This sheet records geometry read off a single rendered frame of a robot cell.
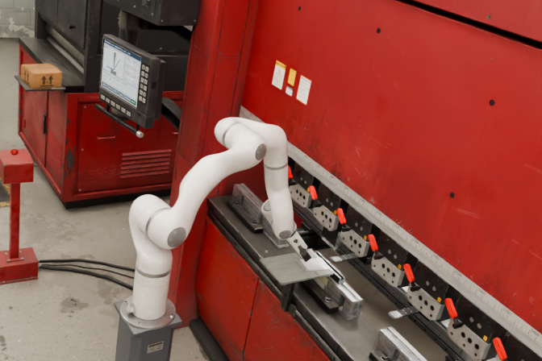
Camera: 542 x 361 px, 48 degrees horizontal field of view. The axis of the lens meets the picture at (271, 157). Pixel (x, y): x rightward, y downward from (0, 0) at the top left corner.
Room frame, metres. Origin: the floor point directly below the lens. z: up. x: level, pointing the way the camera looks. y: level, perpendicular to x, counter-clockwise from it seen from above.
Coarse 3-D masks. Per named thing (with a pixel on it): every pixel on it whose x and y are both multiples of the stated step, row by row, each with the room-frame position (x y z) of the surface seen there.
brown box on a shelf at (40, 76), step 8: (24, 64) 3.82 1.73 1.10; (32, 64) 3.85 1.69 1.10; (40, 64) 3.88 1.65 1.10; (48, 64) 3.91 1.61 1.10; (24, 72) 3.76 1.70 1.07; (32, 72) 3.70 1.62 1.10; (40, 72) 3.73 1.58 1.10; (48, 72) 3.77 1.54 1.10; (56, 72) 3.80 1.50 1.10; (24, 80) 3.76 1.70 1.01; (32, 80) 3.68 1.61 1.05; (40, 80) 3.71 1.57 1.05; (48, 80) 3.75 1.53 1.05; (56, 80) 3.79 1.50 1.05; (24, 88) 3.67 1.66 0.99; (32, 88) 3.68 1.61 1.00; (40, 88) 3.72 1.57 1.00; (48, 88) 3.75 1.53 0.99; (56, 88) 3.78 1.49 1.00; (64, 88) 3.80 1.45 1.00
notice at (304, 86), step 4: (300, 80) 2.57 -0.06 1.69; (304, 80) 2.54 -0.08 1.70; (308, 80) 2.52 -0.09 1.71; (300, 84) 2.56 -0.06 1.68; (304, 84) 2.54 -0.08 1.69; (308, 84) 2.52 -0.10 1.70; (300, 88) 2.56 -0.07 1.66; (304, 88) 2.54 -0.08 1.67; (308, 88) 2.51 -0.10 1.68; (300, 92) 2.55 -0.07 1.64; (304, 92) 2.53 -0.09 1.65; (308, 92) 2.51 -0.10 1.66; (300, 96) 2.55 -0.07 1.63; (304, 96) 2.53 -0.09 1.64; (300, 100) 2.54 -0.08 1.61; (304, 100) 2.52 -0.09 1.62; (304, 104) 2.52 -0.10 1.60
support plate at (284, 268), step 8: (280, 256) 2.24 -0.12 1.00; (288, 256) 2.25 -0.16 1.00; (312, 256) 2.29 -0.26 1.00; (264, 264) 2.15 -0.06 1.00; (272, 264) 2.16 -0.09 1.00; (280, 264) 2.17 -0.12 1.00; (288, 264) 2.19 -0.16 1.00; (296, 264) 2.20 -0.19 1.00; (272, 272) 2.10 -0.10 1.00; (280, 272) 2.11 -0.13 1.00; (288, 272) 2.12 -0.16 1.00; (296, 272) 2.14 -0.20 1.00; (304, 272) 2.15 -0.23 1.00; (312, 272) 2.16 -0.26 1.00; (320, 272) 2.17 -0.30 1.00; (328, 272) 2.18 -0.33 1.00; (280, 280) 2.06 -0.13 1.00; (288, 280) 2.07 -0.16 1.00; (296, 280) 2.08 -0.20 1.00
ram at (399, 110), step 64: (320, 0) 2.55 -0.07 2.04; (384, 0) 2.24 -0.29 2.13; (256, 64) 2.88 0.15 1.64; (320, 64) 2.47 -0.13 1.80; (384, 64) 2.17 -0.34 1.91; (448, 64) 1.94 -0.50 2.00; (512, 64) 1.76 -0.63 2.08; (320, 128) 2.40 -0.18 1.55; (384, 128) 2.11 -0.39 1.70; (448, 128) 1.88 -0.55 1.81; (512, 128) 1.70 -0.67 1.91; (384, 192) 2.04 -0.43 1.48; (448, 192) 1.81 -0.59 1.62; (512, 192) 1.64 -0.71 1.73; (448, 256) 1.75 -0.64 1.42; (512, 256) 1.58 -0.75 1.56
